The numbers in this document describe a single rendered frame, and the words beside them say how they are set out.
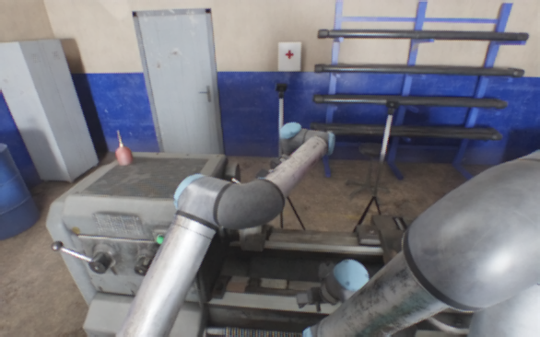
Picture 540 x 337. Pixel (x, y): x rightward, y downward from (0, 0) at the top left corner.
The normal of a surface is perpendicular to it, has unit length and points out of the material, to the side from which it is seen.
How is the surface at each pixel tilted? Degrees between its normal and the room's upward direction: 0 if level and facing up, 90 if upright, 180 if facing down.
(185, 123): 90
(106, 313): 32
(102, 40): 90
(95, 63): 90
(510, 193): 36
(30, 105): 90
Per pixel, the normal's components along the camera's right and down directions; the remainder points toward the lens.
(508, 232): -0.52, -0.21
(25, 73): -0.10, 0.47
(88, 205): -0.08, -0.29
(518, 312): -0.79, 0.25
